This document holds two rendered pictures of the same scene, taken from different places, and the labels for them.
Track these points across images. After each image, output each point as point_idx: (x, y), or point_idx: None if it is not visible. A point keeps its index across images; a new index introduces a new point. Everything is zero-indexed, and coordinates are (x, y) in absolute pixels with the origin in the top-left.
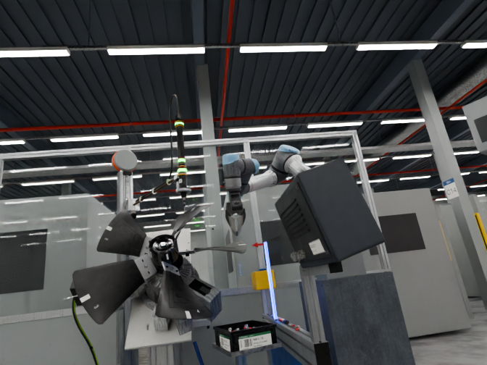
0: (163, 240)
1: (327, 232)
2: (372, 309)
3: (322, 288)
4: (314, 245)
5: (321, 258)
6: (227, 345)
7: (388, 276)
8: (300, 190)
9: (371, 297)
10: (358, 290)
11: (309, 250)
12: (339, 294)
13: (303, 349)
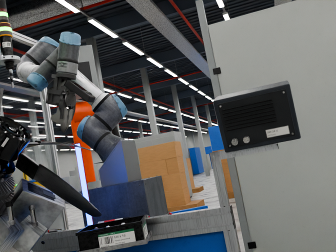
0: (7, 123)
1: (297, 121)
2: (159, 204)
3: (139, 187)
4: (275, 130)
5: (275, 139)
6: (127, 238)
7: (160, 178)
8: (286, 94)
9: (158, 194)
10: (154, 189)
11: (262, 135)
12: (149, 192)
13: (199, 220)
